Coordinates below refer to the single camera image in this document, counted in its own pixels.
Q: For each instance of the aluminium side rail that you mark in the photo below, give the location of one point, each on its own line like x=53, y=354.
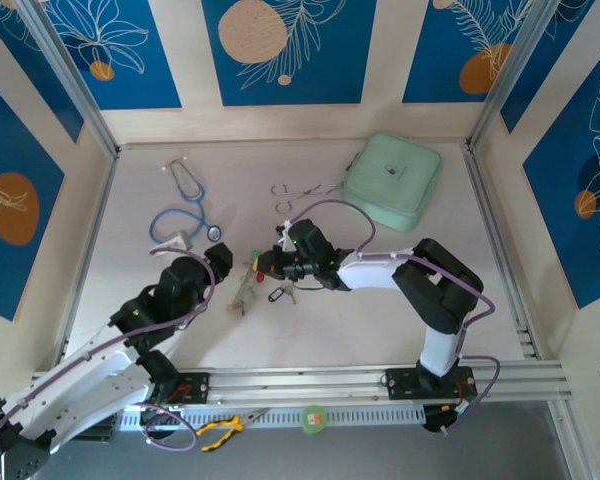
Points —
x=485, y=200
x=97, y=210

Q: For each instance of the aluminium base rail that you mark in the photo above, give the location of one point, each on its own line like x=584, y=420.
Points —
x=305, y=380

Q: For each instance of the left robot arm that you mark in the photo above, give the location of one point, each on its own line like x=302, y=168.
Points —
x=80, y=395

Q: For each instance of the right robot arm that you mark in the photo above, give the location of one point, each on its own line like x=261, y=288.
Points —
x=370, y=272

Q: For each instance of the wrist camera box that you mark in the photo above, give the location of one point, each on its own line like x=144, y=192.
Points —
x=177, y=242
x=283, y=240

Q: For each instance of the grey metal shelf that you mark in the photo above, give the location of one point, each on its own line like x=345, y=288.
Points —
x=380, y=455

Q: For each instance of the mint green zip pouch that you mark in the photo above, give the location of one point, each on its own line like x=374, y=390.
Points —
x=395, y=170

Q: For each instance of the round green tape roll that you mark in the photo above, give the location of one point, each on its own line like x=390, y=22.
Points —
x=313, y=419

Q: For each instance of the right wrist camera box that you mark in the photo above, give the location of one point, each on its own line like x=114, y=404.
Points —
x=283, y=240

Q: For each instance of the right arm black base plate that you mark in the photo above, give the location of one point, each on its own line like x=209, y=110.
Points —
x=400, y=384

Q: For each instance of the metal forceps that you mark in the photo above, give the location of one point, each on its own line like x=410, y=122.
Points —
x=306, y=191

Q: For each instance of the blue stethoscope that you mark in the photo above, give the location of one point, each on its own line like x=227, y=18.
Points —
x=214, y=232

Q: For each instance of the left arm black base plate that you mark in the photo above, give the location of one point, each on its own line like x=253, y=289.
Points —
x=195, y=387

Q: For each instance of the aluminium corner post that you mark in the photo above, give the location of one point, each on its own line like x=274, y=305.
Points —
x=515, y=65
x=65, y=70

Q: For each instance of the black ribbed block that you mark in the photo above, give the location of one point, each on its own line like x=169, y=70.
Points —
x=100, y=429

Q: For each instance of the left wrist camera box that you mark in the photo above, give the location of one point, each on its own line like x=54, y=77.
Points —
x=177, y=242

